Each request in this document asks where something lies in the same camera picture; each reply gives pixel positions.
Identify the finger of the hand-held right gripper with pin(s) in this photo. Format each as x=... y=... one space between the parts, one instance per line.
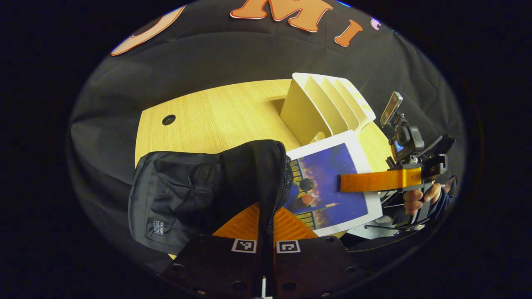
x=374 y=180

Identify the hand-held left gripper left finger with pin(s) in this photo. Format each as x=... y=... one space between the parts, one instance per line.
x=220 y=265

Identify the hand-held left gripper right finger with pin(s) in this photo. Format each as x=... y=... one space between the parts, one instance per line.
x=316 y=265

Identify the blue cover book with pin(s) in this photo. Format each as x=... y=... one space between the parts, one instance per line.
x=332 y=166

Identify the black schoolbag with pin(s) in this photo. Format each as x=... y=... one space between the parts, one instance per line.
x=183 y=187

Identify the cream white bookshelf rack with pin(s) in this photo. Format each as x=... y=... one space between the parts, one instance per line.
x=299 y=112

